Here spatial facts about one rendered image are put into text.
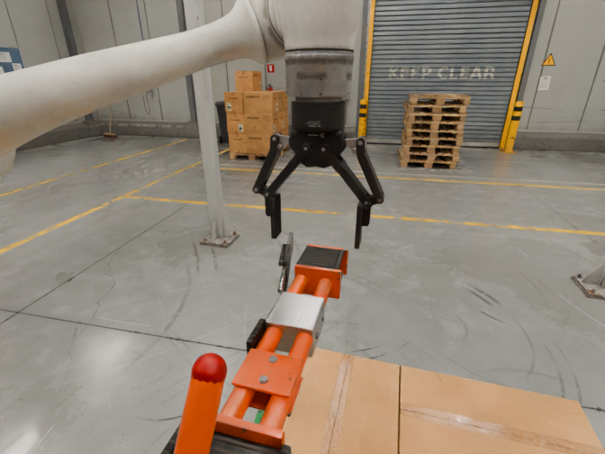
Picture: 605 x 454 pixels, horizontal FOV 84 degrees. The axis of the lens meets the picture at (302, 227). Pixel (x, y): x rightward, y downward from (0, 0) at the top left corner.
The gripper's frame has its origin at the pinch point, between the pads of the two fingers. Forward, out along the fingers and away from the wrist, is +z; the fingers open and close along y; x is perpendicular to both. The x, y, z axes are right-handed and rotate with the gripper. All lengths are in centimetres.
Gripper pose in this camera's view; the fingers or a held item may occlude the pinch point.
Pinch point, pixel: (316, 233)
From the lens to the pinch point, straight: 54.3
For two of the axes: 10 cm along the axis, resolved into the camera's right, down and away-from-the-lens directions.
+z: 0.0, 9.2, 4.0
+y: 9.6, 1.1, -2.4
